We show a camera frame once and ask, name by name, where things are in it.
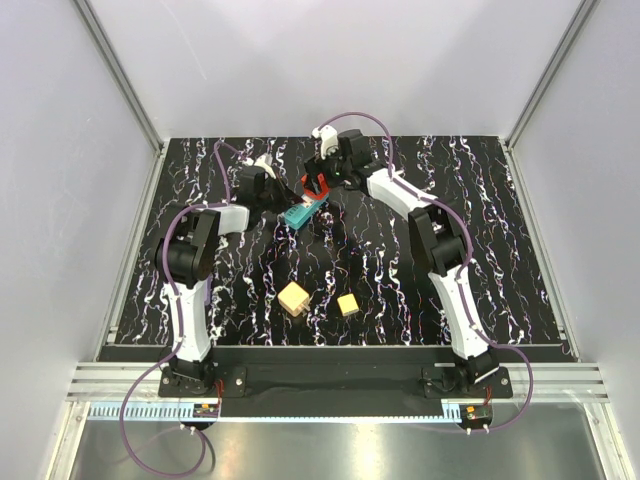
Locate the yellow cube plug adapter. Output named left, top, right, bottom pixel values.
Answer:
left=337, top=294, right=359, bottom=317

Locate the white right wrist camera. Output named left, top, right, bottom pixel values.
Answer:
left=311, top=124, right=339, bottom=161

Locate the teal power strip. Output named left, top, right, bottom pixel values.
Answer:
left=284, top=195, right=327, bottom=230

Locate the purple power strip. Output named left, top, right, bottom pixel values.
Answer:
left=203, top=277, right=212, bottom=307

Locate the aluminium frame post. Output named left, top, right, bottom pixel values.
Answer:
left=504, top=0, right=600, bottom=150
left=70, top=0, right=164, bottom=155

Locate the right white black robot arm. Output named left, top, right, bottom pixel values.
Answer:
left=303, top=125, right=499, bottom=397

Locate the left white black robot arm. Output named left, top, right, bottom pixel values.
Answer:
left=153, top=166, right=303, bottom=396

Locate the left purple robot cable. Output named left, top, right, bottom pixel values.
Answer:
left=118, top=141, right=241, bottom=476

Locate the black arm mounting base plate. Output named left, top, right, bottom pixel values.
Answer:
left=97, top=344, right=574, bottom=419

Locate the left aluminium frame post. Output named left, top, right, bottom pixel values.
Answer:
left=70, top=0, right=164, bottom=155

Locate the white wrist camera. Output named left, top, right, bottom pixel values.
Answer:
left=245, top=153, right=276, bottom=179
left=311, top=124, right=339, bottom=161

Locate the red cube socket adapter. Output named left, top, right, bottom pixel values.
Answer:
left=302, top=173, right=330, bottom=200

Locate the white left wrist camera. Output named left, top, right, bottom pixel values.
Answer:
left=245, top=153, right=276, bottom=179

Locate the right aluminium frame post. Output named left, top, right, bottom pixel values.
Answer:
left=504, top=0, right=600, bottom=150

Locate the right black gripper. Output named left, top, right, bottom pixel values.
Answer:
left=303, top=142, right=351, bottom=197

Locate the beige cube plug adapter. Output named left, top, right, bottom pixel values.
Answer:
left=277, top=282, right=310, bottom=317

